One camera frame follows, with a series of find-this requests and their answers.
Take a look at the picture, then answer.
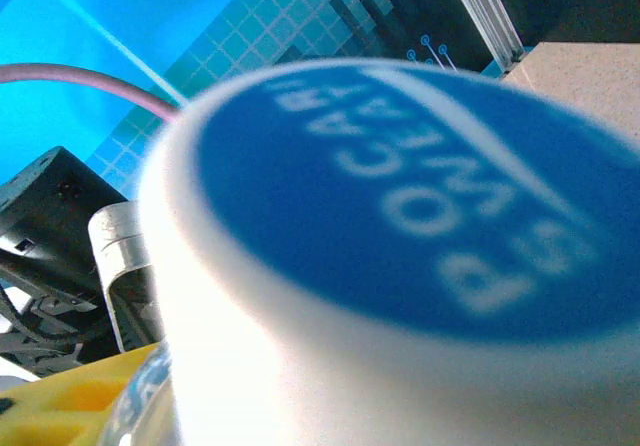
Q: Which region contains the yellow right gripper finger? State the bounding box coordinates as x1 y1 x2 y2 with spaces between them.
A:
0 343 170 446

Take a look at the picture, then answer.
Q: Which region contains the blue label white cap bottle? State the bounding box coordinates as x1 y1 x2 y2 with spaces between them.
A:
99 58 640 446

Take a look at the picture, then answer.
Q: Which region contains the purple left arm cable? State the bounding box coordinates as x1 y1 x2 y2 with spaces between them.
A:
0 62 182 118

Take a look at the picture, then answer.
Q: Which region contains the aluminium frame post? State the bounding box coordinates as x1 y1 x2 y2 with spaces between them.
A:
442 0 526 65

